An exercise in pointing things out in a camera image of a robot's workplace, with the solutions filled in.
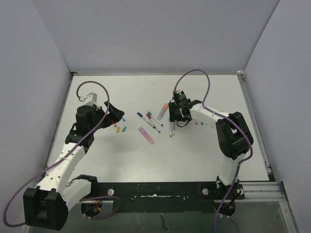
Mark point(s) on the green cap marker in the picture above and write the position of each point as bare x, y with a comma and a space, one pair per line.
151, 115

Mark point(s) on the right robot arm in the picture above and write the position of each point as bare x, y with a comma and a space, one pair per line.
234, 138

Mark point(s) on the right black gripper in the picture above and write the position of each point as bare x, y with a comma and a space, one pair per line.
174, 116

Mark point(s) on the orange cap highlighter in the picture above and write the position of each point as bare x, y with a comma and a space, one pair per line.
163, 111

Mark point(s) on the lime green cap pen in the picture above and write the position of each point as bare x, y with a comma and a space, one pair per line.
173, 128

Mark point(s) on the blue cap marker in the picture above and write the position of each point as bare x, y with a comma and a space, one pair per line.
148, 122

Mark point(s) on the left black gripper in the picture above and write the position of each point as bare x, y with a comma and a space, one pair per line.
114, 114

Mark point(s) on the light blue cap pen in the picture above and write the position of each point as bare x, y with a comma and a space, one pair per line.
170, 127

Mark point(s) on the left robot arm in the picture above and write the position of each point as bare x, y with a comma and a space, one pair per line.
48, 204

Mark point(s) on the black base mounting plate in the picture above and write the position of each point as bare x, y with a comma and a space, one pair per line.
165, 197

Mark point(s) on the pink highlighter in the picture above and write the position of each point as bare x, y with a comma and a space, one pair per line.
146, 135

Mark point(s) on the magenta cap marker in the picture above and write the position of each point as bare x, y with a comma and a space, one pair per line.
154, 125

